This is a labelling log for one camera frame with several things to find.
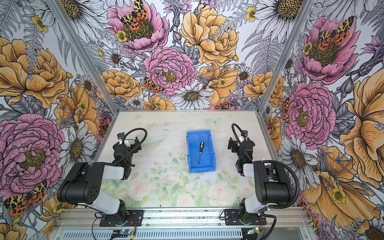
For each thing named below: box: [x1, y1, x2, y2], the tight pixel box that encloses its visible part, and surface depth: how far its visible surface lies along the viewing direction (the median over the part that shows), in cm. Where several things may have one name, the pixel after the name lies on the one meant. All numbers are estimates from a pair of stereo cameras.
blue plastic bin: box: [186, 130, 216, 174], surface depth 96 cm
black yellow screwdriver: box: [198, 141, 205, 165], surface depth 101 cm
